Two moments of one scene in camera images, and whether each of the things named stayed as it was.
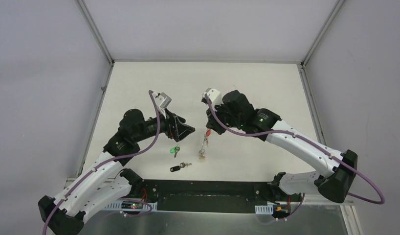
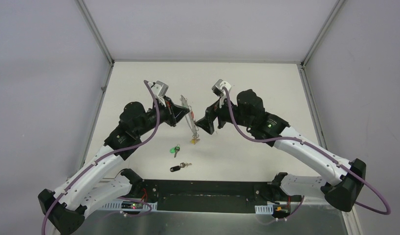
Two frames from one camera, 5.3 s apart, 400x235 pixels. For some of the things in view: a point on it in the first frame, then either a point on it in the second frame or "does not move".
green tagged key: x=175 y=150 does not move
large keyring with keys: x=202 y=153 to x=190 y=121
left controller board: x=131 y=205 does not move
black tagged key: x=183 y=165 does not move
